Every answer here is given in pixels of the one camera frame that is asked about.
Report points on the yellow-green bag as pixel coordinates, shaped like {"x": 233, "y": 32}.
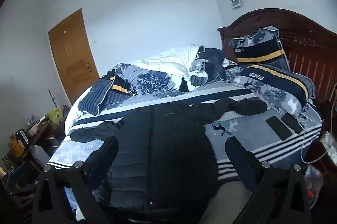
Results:
{"x": 55, "y": 113}

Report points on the black puffer jacket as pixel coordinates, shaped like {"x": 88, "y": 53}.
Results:
{"x": 158, "y": 150}

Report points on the clear plastic bag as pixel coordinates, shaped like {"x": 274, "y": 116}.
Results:
{"x": 313, "y": 182}

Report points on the cluttered side table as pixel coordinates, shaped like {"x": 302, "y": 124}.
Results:
{"x": 29, "y": 160}

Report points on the blue tree-print duvet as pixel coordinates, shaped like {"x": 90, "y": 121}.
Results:
{"x": 158, "y": 66}

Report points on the black smartphone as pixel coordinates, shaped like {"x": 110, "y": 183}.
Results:
{"x": 292, "y": 123}
{"x": 278, "y": 128}

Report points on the navy yellow-striped pillow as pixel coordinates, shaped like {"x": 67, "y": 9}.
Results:
{"x": 276, "y": 82}
{"x": 263, "y": 51}

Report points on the wooden door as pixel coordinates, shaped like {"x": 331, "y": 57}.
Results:
{"x": 72, "y": 55}

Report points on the blue striped deer-print blanket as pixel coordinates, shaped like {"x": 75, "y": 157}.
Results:
{"x": 250, "y": 134}

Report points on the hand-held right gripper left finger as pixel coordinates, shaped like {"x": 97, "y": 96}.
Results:
{"x": 110, "y": 154}

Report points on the white bed sheet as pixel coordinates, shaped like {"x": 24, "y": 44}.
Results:
{"x": 71, "y": 114}

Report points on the navy pinstriped pillow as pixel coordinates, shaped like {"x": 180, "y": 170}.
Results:
{"x": 96, "y": 99}

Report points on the dark blue plush blanket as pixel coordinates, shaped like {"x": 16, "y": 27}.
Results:
{"x": 212, "y": 62}

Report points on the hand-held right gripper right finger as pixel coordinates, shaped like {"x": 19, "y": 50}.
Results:
{"x": 236, "y": 157}

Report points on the dark wooden headboard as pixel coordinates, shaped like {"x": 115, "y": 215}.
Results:
{"x": 310, "y": 55}

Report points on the white plastic bag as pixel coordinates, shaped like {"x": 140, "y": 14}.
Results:
{"x": 330, "y": 146}

